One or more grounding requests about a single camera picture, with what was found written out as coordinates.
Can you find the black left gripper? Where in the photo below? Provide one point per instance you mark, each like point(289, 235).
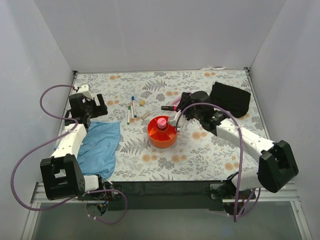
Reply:
point(97, 107)

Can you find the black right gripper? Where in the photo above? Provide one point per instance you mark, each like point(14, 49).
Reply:
point(186, 100)

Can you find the light purple marker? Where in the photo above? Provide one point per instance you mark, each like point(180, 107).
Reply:
point(176, 101)

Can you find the pink capped glue bottle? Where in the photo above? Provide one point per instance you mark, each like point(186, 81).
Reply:
point(161, 123)

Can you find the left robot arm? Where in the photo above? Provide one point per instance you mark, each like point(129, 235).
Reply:
point(61, 174)

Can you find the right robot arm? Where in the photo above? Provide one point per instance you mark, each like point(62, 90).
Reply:
point(276, 162)

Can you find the green capped marker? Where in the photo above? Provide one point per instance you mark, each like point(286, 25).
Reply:
point(128, 114)

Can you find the orange capped marker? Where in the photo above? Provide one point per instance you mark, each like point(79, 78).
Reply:
point(131, 110)

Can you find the blue capped marker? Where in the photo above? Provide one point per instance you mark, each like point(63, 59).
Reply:
point(134, 107)

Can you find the small tan eraser block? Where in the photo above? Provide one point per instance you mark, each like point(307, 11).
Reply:
point(142, 103)

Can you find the orange round divided organizer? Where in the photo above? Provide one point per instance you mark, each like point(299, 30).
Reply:
point(161, 138)

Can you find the light blue cloth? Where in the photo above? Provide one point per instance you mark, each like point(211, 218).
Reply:
point(94, 149)

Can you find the black folded cloth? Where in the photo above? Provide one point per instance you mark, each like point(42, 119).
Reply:
point(229, 98)

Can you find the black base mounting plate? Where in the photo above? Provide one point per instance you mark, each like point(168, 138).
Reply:
point(218, 191)

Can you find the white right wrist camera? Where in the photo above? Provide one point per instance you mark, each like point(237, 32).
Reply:
point(176, 120)

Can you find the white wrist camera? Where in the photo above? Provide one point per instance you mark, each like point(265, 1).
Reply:
point(86, 91)
point(176, 120)

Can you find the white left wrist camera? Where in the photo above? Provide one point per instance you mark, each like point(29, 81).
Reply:
point(86, 91)

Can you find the aluminium front rail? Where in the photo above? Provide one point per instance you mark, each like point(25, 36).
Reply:
point(152, 188)

